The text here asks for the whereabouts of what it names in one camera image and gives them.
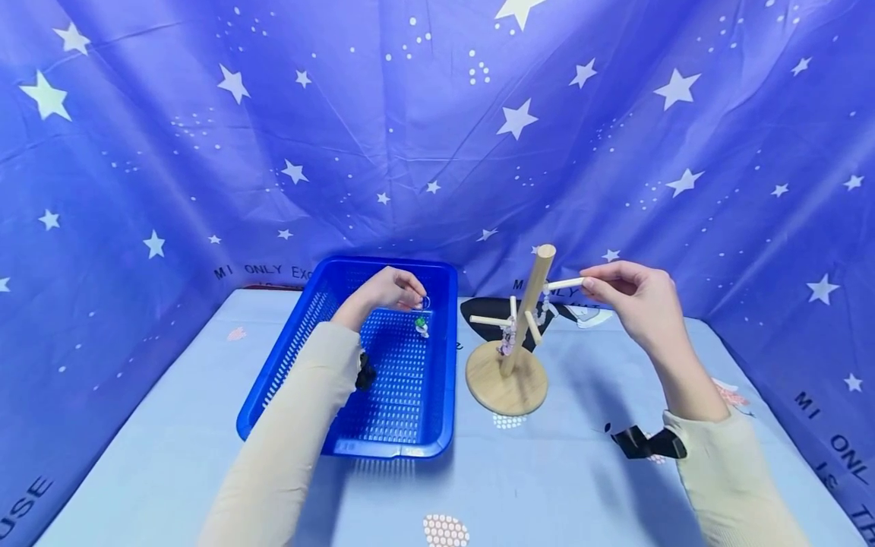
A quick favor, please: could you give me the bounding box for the person's left hand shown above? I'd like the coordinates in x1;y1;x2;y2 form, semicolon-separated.
332;265;429;332

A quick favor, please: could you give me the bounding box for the person's right hand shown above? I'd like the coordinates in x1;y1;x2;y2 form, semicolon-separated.
580;260;689;359

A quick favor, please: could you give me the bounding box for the keyring with green charm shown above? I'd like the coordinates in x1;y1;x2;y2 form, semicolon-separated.
412;295;434;340

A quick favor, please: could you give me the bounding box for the wooden peg tree stand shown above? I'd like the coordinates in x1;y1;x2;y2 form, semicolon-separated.
465;244;586;418

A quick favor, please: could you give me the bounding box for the person's left forearm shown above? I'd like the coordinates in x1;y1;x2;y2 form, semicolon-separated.
197;321;365;547

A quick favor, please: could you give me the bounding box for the person's right forearm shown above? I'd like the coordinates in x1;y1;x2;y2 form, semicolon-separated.
645;333;813;547

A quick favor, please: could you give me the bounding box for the blue plastic mesh basket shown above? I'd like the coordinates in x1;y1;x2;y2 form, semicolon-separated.
236;256;459;460

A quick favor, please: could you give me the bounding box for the white bead chain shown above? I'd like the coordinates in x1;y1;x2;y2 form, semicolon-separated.
535;287;559;328

